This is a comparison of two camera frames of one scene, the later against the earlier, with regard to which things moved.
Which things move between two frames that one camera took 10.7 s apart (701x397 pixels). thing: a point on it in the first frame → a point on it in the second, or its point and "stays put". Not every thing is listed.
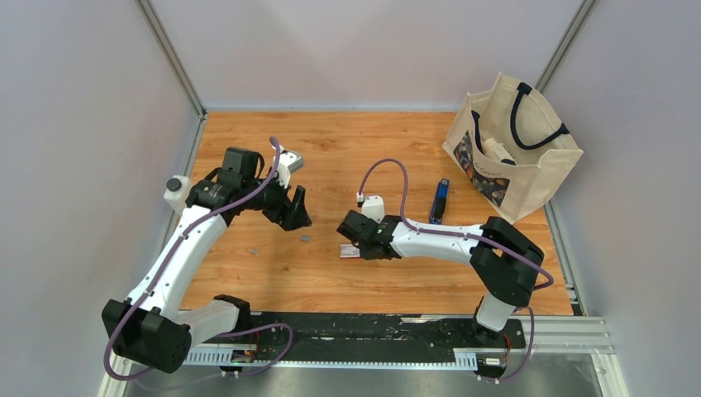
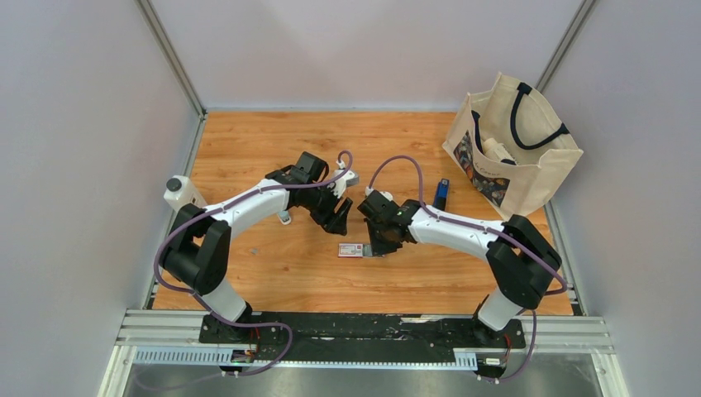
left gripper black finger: [298, 215] → [339, 223]
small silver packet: [349, 251] stays put
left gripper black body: [271, 201] → [321, 203]
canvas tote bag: [512, 144] stays put
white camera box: [176, 192] stays put
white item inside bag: [497, 150] stays put
